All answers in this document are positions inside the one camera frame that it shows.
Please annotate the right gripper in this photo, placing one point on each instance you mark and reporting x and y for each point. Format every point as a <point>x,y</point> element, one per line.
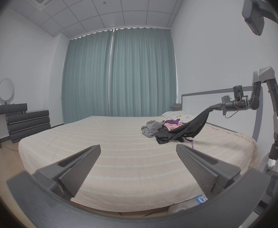
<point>235,105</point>

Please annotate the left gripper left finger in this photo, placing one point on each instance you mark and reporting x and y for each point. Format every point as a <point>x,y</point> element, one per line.
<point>77,167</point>

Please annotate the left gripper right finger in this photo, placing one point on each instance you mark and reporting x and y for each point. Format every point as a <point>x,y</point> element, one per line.
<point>200,167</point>

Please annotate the black T-shirt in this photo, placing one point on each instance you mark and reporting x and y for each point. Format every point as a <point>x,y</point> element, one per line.
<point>196,125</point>

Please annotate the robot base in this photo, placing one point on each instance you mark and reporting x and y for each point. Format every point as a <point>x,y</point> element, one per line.
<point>181,208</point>

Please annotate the bed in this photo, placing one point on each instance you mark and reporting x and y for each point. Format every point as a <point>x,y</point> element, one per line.
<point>120,151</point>

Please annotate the pile of clothes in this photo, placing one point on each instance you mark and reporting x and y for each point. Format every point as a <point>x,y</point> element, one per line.
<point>172,126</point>

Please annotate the white printed pillow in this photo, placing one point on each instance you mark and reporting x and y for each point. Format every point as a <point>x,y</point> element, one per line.
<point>177,115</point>

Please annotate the grey bedside table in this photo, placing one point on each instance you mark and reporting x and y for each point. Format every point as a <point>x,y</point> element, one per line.
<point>176,106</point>

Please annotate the grey knit garment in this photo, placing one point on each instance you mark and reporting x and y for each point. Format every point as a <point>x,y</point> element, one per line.
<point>150,127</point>

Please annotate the blue-green curtain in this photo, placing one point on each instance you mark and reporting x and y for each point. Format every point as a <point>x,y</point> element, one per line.
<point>143,72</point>
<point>86,79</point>

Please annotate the black dressing table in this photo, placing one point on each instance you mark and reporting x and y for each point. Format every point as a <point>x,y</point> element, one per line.
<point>8,108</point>

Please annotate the round white mirror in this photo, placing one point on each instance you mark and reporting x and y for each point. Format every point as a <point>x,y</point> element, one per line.
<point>6,90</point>

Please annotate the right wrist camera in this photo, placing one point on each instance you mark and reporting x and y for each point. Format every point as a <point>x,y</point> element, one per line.
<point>238,91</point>

